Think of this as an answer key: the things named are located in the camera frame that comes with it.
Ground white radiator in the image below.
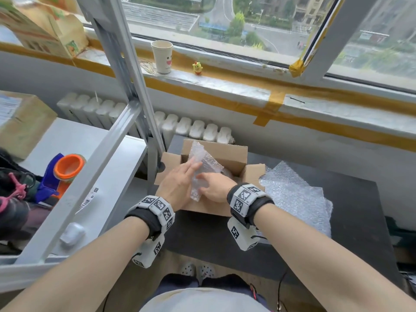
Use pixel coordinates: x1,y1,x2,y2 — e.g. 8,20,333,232
57,91,235,150

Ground bundle of thin straw sticks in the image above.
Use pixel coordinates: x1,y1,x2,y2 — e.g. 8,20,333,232
140,60,158,75

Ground brown cardboard box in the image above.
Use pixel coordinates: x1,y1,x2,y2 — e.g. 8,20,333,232
154,138,267,218

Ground short yellow tape strip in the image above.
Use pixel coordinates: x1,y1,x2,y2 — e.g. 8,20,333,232
253,91,286,127

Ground long yellow tape strip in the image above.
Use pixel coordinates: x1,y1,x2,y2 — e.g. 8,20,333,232
0,42,416,153
88,39,416,117

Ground white barcode label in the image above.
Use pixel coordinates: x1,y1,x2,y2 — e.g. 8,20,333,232
75,186,100,214

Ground blue orange tape dispenser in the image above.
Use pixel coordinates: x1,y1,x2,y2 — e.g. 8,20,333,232
35,153,87,204

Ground person's right hand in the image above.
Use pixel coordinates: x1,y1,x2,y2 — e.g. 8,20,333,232
196,172,238,204

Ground person's right forearm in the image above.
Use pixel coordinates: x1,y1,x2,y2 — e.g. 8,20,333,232
253,203,416,312

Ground black bag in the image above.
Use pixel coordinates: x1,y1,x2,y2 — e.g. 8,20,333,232
0,148,45,241

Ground person's white shirt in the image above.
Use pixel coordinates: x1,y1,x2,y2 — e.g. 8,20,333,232
139,287,272,312

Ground pink strap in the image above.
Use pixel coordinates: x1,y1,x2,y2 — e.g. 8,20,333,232
0,172,27,213

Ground person's dark trousers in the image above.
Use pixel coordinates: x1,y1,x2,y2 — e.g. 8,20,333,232
154,273,270,312

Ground white perforated clog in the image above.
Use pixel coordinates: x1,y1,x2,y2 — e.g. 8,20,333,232
179,262,197,277
198,263,216,280

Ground paper cup with smiley face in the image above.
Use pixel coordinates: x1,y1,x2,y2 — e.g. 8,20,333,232
150,40,174,75

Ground person's left forearm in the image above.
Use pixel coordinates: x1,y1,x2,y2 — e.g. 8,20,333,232
0,216,151,312

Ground black wristband with marker tiles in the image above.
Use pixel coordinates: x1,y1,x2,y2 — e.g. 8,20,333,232
124,195,176,241
226,182,275,228

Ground person's left hand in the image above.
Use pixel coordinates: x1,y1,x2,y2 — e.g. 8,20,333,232
155,160,203,212

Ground brown parcel with label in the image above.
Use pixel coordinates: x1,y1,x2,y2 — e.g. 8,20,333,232
0,91,58,161

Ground white window frame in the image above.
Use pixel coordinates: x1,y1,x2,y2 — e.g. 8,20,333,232
120,0,416,94

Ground white window sill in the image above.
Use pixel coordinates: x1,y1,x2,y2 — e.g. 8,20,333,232
78,48,416,140

